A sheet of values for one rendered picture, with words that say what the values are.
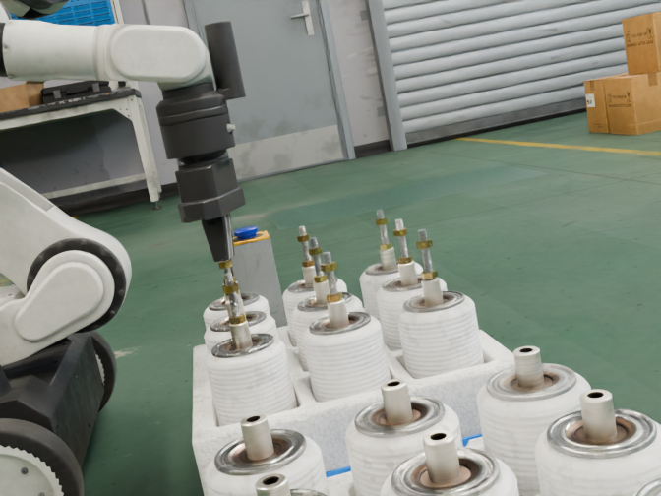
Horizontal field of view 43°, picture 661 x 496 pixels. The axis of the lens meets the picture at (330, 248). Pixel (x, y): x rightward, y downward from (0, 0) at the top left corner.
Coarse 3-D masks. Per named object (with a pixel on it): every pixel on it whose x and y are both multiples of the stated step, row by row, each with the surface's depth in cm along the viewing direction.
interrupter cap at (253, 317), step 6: (246, 312) 113; (252, 312) 113; (258, 312) 112; (264, 312) 111; (222, 318) 112; (228, 318) 112; (246, 318) 111; (252, 318) 110; (258, 318) 109; (264, 318) 109; (210, 324) 110; (216, 324) 110; (222, 324) 110; (228, 324) 110; (252, 324) 107; (210, 330) 109; (216, 330) 107; (222, 330) 107; (228, 330) 106
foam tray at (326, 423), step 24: (288, 336) 128; (480, 336) 108; (288, 360) 113; (504, 360) 98; (408, 384) 96; (432, 384) 95; (456, 384) 95; (480, 384) 96; (312, 408) 94; (336, 408) 93; (360, 408) 94; (456, 408) 96; (216, 432) 93; (240, 432) 92; (312, 432) 93; (336, 432) 94; (480, 432) 97; (336, 456) 94
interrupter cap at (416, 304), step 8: (416, 296) 104; (448, 296) 102; (456, 296) 101; (464, 296) 100; (408, 304) 102; (416, 304) 101; (424, 304) 101; (440, 304) 100; (448, 304) 98; (456, 304) 98; (416, 312) 99; (424, 312) 98
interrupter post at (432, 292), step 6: (426, 282) 100; (432, 282) 100; (438, 282) 100; (426, 288) 100; (432, 288) 100; (438, 288) 100; (426, 294) 100; (432, 294) 100; (438, 294) 100; (426, 300) 101; (432, 300) 100; (438, 300) 100
